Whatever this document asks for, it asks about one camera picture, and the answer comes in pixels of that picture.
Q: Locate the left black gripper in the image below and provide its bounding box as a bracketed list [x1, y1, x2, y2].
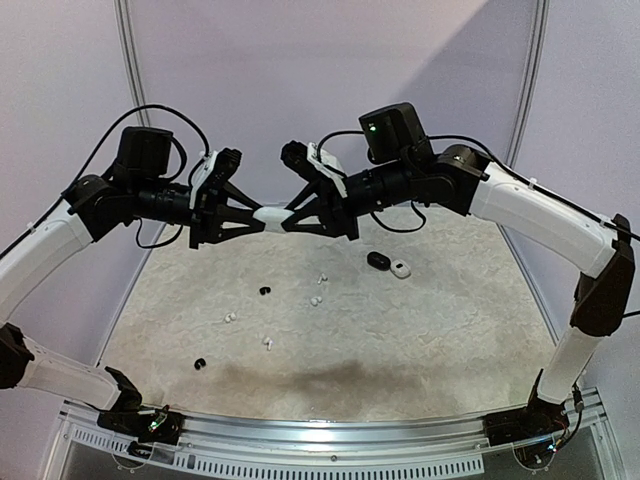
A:
[133, 175, 268, 248]

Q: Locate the white oval charging case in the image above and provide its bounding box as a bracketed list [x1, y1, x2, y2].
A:
[252, 206, 294, 233]

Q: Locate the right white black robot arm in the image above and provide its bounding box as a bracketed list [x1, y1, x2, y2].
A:
[281, 102, 635, 436]

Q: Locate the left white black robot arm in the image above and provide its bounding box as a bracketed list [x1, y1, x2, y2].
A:
[1, 127, 270, 434]

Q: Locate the black charging case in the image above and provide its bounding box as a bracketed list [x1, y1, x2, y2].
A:
[366, 251, 391, 271]

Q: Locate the small white charging case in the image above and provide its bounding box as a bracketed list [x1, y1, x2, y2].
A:
[390, 260, 411, 279]

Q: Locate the black earbud lower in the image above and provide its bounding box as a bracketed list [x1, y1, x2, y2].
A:
[194, 358, 206, 371]

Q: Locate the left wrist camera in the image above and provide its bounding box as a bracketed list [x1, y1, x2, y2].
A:
[189, 148, 242, 212]

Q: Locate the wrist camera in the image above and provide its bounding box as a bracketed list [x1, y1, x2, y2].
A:
[189, 148, 242, 212]
[280, 141, 348, 199]

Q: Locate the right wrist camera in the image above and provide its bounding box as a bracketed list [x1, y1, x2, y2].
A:
[280, 141, 348, 199]

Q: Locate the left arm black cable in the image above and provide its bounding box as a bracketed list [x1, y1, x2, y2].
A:
[29, 102, 211, 250]

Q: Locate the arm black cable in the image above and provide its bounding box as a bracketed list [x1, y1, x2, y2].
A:
[314, 129, 640, 321]
[29, 102, 211, 250]

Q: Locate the left aluminium frame post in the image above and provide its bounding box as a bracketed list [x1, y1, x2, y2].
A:
[114, 0, 146, 107]

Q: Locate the aluminium frame post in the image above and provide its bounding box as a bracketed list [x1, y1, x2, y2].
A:
[114, 0, 146, 107]
[506, 0, 549, 166]

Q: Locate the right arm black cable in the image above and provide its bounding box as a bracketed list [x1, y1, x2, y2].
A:
[314, 129, 640, 321]

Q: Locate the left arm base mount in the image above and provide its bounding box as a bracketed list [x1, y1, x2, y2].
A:
[97, 406, 186, 446]

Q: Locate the aluminium front rail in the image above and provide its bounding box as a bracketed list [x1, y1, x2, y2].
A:
[44, 389, 626, 479]

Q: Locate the right aluminium frame post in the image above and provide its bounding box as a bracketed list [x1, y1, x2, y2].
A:
[506, 0, 549, 166]

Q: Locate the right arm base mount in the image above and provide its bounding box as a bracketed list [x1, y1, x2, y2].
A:
[482, 398, 584, 450]

